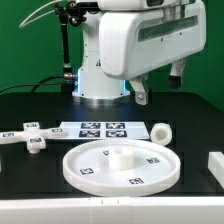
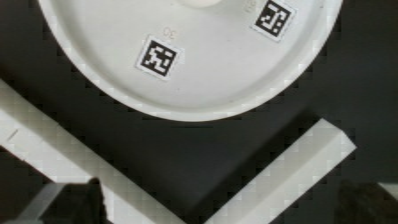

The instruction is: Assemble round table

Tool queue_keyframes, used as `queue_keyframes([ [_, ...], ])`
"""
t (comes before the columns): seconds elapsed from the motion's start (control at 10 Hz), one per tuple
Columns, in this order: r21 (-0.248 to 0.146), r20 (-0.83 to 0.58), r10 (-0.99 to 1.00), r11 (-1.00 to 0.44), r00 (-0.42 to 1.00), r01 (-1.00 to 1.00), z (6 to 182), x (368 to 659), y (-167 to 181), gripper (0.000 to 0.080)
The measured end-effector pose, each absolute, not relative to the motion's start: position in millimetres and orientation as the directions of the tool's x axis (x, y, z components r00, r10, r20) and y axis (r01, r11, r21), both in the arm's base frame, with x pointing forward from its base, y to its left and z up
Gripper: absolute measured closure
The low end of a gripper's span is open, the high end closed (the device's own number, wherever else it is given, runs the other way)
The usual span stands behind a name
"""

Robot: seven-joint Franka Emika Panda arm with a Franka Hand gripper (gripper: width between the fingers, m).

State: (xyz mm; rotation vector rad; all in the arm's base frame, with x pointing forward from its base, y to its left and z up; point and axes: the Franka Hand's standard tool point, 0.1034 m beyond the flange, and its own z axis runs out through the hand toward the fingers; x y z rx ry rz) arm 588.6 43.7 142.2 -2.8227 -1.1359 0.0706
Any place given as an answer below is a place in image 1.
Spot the white marker sheet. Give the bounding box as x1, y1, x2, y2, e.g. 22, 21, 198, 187
60, 121, 149, 140

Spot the white front rail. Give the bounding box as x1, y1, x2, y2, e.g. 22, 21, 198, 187
0, 197, 224, 224

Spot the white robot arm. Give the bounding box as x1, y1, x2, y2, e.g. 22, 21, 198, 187
73, 0, 206, 105

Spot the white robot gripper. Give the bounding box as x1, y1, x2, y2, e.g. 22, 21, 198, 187
99, 0, 206, 105

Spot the white block at right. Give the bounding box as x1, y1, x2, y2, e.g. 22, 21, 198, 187
208, 152, 224, 189

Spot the black cable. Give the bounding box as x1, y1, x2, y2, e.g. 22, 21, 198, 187
0, 75, 68, 96

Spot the white cross-shaped table base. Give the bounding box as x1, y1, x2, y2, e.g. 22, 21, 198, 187
0, 122, 68, 154

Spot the white round table top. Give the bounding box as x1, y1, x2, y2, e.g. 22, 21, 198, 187
63, 139, 181, 197

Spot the white cable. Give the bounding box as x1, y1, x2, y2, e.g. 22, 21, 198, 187
18, 0, 64, 29

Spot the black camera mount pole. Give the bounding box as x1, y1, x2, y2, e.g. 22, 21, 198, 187
55, 1, 86, 95

